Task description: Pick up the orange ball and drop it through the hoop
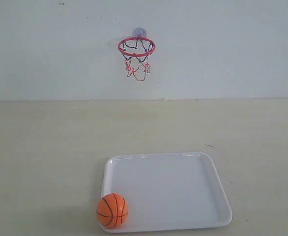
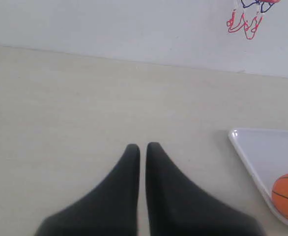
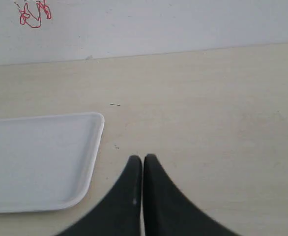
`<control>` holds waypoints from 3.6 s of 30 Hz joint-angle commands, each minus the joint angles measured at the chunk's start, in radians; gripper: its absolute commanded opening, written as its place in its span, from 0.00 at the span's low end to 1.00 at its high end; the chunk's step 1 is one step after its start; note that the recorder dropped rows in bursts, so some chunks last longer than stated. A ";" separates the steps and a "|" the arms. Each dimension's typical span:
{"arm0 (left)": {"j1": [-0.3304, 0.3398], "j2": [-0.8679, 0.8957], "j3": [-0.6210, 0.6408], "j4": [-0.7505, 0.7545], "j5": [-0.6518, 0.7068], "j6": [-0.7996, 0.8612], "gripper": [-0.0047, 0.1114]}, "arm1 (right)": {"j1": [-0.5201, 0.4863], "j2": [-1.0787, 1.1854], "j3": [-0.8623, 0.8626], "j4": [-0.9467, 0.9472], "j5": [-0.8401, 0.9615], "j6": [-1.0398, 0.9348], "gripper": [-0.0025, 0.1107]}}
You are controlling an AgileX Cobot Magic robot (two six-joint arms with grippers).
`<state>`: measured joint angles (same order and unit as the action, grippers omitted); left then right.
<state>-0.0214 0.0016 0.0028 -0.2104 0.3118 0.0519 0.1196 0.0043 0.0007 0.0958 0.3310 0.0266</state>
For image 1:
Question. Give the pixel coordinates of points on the white plastic tray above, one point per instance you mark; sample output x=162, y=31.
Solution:
x=169, y=191

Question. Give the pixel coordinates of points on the red mini basketball hoop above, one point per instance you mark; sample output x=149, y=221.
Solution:
x=136, y=52

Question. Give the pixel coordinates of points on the small orange toy basketball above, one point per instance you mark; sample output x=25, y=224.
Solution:
x=112, y=211

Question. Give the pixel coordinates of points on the clear suction cup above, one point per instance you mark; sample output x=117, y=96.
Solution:
x=140, y=33

